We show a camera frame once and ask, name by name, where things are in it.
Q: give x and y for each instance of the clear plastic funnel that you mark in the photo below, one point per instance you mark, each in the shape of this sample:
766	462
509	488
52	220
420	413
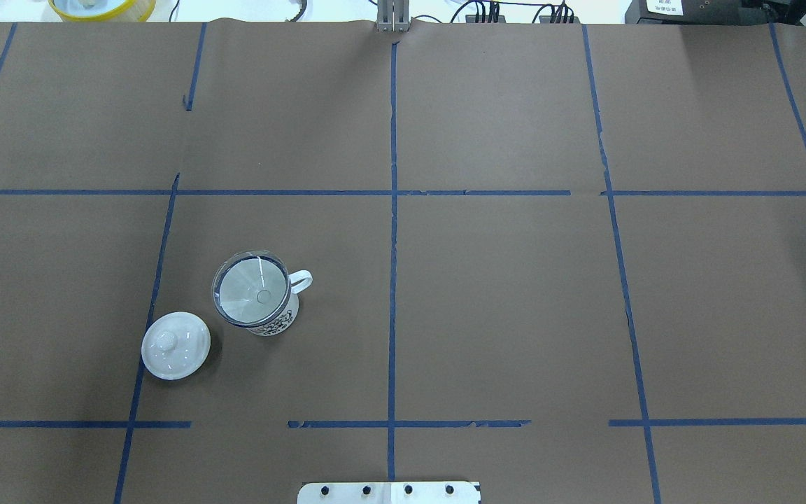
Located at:
225	288

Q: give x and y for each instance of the white ceramic lid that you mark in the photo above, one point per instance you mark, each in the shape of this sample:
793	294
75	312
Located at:
176	345

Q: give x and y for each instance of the white enamel mug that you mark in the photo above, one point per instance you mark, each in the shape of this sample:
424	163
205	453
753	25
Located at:
269	298

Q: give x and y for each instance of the black device with label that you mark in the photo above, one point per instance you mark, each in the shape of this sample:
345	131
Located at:
677	12

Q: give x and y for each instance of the brown paper table cover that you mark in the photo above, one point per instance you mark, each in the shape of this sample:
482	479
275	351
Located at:
565	262

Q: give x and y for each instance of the aluminium frame post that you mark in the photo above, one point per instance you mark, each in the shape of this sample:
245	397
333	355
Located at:
392	16

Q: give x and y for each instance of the yellow tape roll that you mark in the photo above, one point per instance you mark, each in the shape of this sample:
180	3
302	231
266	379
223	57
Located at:
103	11

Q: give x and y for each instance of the white camera stand base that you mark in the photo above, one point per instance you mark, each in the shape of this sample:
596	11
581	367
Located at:
391	492

